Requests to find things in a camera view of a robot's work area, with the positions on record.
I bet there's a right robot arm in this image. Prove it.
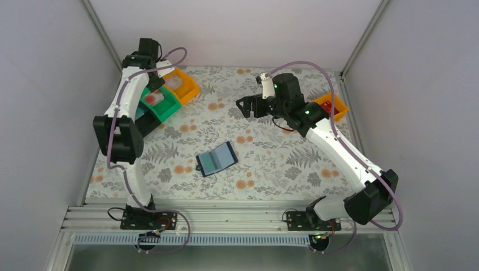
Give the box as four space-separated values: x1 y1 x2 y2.
236 73 399 225

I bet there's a black plastic bin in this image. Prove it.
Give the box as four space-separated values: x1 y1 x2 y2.
135 108 162 138

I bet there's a blue leather card holder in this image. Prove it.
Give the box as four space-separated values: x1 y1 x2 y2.
195 141 238 177

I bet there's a red circle card in green bin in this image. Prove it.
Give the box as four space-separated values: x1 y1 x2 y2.
143 90 164 107

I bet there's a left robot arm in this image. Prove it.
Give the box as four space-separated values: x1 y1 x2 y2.
93 38 173 221

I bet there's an aluminium rail frame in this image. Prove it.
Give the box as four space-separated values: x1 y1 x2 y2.
62 200 398 234

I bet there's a green plastic bin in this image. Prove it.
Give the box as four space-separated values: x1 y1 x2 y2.
136 86 181 123

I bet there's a pale floral card in orange bin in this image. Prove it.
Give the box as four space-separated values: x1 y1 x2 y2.
166 75 183 90

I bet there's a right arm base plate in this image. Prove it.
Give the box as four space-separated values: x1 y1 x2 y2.
282 209 342 231

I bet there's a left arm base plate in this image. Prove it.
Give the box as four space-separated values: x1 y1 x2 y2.
120 206 177 230

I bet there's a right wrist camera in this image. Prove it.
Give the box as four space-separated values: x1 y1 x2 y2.
256 73 275 99

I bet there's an orange plastic bin right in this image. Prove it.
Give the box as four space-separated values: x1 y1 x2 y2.
313 93 350 122

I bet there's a red card in right bin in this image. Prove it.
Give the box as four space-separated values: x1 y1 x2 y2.
321 101 332 115

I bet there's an orange plastic bin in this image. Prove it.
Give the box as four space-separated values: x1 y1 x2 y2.
313 93 350 122
163 68 200 106

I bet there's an orange plastic bin left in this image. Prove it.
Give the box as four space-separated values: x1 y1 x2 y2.
163 68 200 106

